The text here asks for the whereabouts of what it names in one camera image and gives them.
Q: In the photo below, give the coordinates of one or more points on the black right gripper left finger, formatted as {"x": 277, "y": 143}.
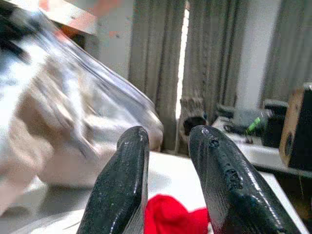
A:
{"x": 119, "y": 190}

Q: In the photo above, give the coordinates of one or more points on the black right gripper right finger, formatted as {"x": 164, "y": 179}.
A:
{"x": 231, "y": 195}

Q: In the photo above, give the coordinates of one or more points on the white jeans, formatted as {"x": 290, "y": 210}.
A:
{"x": 61, "y": 109}

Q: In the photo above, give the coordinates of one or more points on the white desk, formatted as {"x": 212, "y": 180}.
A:
{"x": 263, "y": 156}

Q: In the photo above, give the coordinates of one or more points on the red shirt white print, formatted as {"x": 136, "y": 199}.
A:
{"x": 170, "y": 214}

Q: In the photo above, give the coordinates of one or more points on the white table black legs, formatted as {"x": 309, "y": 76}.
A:
{"x": 175, "y": 175}

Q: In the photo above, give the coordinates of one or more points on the green stick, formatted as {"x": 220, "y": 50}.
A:
{"x": 253, "y": 125}

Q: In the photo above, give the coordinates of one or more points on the black cup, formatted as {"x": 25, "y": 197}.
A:
{"x": 193, "y": 124}

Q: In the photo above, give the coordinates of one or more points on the black box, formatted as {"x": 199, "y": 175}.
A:
{"x": 275, "y": 126}

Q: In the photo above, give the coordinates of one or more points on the grey device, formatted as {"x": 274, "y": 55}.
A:
{"x": 243, "y": 113}

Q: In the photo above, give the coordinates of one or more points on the wooden loudspeaker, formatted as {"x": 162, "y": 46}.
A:
{"x": 290, "y": 126}

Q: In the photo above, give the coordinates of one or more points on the grey curtain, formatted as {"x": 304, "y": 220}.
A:
{"x": 156, "y": 61}
{"x": 209, "y": 61}
{"x": 290, "y": 48}

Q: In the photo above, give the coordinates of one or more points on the white wall shelf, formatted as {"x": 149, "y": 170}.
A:
{"x": 73, "y": 17}

